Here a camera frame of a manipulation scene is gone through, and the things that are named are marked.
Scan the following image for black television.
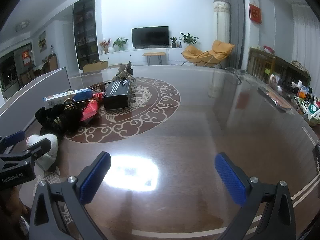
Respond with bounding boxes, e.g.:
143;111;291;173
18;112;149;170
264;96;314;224
132;26;169;48

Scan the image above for black box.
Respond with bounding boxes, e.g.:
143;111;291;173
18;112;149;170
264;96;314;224
102;80;132;110

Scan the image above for grey curtain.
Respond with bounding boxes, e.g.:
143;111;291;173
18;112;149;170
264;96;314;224
222;0;247;70

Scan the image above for grey panel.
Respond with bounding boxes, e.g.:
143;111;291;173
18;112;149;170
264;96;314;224
0;67;70;130

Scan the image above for red pouch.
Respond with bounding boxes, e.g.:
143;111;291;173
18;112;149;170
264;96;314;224
82;99;100;125

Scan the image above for white standing air conditioner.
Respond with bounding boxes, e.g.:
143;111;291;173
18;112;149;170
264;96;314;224
213;0;231;48

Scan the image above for rhinestone bow hair clip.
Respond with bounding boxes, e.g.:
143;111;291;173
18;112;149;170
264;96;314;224
111;61;137;82

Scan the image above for white television cabinet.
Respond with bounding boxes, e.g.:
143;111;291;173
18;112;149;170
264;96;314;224
99;47;190;67

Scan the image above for clutter of small bottles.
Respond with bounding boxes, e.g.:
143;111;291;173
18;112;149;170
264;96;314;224
295;80;320;127

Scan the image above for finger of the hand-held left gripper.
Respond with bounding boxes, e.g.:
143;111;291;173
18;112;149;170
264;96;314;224
0;131;26;155
0;138;52;167

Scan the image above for dark glass display cabinet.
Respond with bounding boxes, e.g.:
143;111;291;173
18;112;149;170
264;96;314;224
73;0;98;71

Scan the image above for black bag with gold chain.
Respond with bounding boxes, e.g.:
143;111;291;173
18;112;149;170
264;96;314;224
34;104;84;140

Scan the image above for blue and white box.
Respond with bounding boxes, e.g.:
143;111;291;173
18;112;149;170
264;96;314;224
44;88;93;109

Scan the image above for brown dining chair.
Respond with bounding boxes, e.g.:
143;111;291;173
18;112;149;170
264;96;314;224
41;55;58;74

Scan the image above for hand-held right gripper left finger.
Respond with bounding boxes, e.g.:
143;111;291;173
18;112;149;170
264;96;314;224
29;151;112;240

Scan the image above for wooden bench with metal legs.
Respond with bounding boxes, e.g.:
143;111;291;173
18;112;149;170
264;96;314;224
142;52;167;65

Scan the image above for large leafy potted plant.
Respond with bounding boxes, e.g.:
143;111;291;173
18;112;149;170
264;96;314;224
179;32;199;46

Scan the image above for bushy green potted plant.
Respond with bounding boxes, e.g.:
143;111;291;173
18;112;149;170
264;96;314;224
112;37;128;51

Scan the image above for white sheer curtain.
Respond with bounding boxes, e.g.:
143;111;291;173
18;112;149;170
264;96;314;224
291;2;320;90

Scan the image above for person's left hand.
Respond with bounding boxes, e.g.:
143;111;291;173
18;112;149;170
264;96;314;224
0;187;29;215

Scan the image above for red wall hanging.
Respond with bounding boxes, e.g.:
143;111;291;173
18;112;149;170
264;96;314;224
249;4;262;24

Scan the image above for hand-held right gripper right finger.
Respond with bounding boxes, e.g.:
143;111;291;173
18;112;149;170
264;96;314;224
214;152;297;240

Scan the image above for framed painting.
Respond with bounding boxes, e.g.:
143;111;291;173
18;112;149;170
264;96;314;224
38;31;47;53

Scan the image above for clear frame glasses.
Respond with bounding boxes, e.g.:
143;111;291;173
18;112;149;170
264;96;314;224
226;67;242;83

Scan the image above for dark long packet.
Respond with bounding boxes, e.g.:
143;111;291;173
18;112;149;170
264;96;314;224
257;86;295;115

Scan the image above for white plush cloth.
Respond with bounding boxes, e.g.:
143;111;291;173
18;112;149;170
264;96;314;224
26;134;59;170

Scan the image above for orange lounge chair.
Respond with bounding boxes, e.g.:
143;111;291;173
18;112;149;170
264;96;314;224
182;40;235;68

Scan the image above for vase with red flowers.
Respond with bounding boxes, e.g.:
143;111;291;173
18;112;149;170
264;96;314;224
99;38;112;54

